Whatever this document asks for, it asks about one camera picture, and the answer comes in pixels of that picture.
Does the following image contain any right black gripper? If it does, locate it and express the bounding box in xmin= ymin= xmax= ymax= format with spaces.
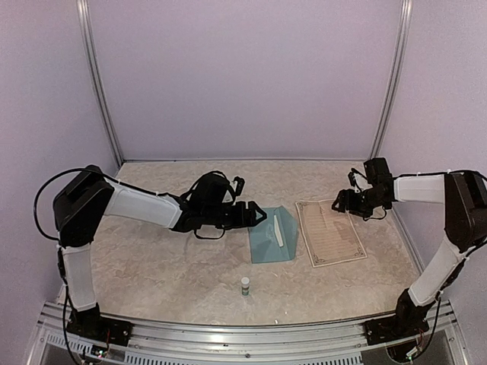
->
xmin=332 ymin=187 xmax=387 ymax=217

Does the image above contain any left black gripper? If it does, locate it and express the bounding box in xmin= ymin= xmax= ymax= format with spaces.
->
xmin=204 ymin=201 xmax=267 ymax=230

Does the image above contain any teal paper envelope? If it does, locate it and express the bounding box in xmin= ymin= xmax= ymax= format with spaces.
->
xmin=248 ymin=206 xmax=298 ymax=264

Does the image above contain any beige lined letter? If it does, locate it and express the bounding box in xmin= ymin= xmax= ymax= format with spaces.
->
xmin=273 ymin=214 xmax=285 ymax=248
xmin=295 ymin=199 xmax=368 ymax=268

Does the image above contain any small green white glue stick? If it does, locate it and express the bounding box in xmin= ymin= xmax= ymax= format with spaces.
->
xmin=240 ymin=277 xmax=250 ymax=296

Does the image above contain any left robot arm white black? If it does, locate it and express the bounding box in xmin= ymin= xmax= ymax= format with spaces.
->
xmin=53 ymin=165 xmax=267 ymax=338

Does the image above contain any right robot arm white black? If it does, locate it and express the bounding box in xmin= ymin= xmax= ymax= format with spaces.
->
xmin=332 ymin=157 xmax=486 ymax=338

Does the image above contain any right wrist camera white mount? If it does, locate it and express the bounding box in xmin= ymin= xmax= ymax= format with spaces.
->
xmin=348 ymin=168 xmax=369 ymax=193

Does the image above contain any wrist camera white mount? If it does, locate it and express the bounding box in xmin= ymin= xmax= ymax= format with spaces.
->
xmin=348 ymin=168 xmax=369 ymax=193
xmin=223 ymin=176 xmax=245 ymax=203

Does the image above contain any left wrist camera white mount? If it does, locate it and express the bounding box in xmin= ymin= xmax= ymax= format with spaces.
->
xmin=223 ymin=176 xmax=245 ymax=203

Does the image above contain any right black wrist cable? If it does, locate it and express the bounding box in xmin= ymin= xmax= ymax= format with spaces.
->
xmin=361 ymin=207 xmax=389 ymax=222

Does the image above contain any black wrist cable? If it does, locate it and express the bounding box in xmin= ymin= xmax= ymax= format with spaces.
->
xmin=361 ymin=207 xmax=389 ymax=222
xmin=193 ymin=224 xmax=225 ymax=241

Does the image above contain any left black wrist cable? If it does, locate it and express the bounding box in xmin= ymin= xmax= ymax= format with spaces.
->
xmin=193 ymin=224 xmax=225 ymax=241

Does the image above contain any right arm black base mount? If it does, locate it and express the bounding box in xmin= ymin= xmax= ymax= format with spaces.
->
xmin=364 ymin=300 xmax=433 ymax=345

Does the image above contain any front aluminium rail base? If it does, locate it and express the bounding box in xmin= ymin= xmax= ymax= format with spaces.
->
xmin=22 ymin=300 xmax=473 ymax=365

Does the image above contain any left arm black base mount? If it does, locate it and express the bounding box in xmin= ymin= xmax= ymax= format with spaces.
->
xmin=67 ymin=303 xmax=133 ymax=347

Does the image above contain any right aluminium frame post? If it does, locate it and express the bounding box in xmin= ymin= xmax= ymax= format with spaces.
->
xmin=368 ymin=0 xmax=413 ymax=159

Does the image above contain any aluminium frame post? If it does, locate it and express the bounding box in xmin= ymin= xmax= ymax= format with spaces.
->
xmin=368 ymin=0 xmax=413 ymax=159
xmin=76 ymin=0 xmax=125 ymax=168

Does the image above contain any left aluminium frame post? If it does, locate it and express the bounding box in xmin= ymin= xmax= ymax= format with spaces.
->
xmin=76 ymin=0 xmax=125 ymax=168

